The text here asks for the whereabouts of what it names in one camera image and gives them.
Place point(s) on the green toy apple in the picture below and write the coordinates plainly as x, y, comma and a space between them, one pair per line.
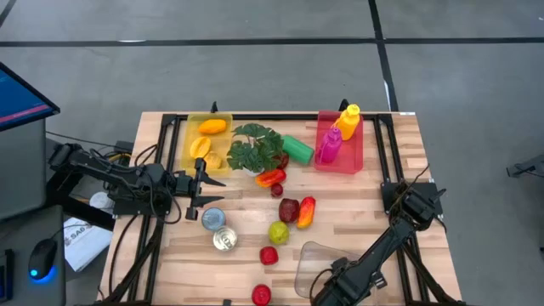
278, 232

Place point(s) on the computer monitor blue screen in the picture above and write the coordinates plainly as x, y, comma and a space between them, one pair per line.
21, 102

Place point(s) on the red translucent plastic tray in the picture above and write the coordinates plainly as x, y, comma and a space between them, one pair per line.
353, 157

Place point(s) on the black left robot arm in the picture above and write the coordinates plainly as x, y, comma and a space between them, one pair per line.
106, 174

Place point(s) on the black power adapter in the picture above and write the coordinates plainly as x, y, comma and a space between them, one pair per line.
123, 146

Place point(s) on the gold pull-tab tin can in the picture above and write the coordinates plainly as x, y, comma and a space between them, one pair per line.
225, 239

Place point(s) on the clear plastic tray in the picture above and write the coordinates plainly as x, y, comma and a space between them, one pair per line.
314, 259

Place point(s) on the red orange toy fruit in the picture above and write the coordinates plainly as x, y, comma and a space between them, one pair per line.
306, 212

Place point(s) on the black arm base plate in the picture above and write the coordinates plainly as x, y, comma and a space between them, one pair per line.
389, 204
127, 208

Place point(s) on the green plastic bottle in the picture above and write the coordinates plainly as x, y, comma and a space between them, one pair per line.
297, 149

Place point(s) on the red toy tomato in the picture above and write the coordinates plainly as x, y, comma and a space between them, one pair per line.
261, 295

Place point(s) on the white paper booklet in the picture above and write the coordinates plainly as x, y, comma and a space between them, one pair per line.
85, 246

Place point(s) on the yellow plastic bottle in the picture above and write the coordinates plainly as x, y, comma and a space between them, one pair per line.
348, 125

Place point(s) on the yellow translucent plastic tray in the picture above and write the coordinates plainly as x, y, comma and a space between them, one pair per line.
225, 144

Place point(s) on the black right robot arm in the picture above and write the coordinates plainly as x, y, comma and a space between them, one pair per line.
391, 238

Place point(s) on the dark grey side desk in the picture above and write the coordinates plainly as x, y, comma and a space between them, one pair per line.
25, 225

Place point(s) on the black table clamp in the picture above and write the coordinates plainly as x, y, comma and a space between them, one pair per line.
213, 107
343, 105

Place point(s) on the yellow toy starfruit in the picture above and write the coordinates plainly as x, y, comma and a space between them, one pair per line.
200, 147

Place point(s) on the dark red toy pear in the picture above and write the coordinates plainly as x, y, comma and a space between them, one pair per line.
289, 210

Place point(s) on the silver tin can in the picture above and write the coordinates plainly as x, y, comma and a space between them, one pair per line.
213, 219

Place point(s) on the shiny red toy fruit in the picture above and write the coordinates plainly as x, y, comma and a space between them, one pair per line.
284, 162

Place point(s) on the black computer mouse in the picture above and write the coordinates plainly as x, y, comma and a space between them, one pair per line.
42, 257

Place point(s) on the orange toy mango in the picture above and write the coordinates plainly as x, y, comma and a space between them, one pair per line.
211, 126

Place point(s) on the black metal table frame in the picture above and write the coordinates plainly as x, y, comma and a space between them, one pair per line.
251, 116

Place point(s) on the red orange toy pepper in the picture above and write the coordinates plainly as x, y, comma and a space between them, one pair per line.
270, 178

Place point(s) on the yellow toy lemon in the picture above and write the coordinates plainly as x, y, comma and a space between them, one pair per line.
213, 160

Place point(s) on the small red apple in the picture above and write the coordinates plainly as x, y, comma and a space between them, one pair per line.
268, 256

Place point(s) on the artificial green potted plant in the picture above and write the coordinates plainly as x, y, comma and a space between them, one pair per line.
255, 153

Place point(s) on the pink plastic bottle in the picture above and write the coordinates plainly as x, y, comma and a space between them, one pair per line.
329, 149

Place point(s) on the grey cabinet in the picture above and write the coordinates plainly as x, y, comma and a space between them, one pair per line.
21, 170

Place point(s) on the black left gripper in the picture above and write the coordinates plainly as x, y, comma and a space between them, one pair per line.
185, 185

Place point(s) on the white cup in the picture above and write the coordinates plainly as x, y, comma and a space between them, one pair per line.
100, 200

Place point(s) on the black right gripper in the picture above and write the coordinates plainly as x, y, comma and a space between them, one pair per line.
344, 285

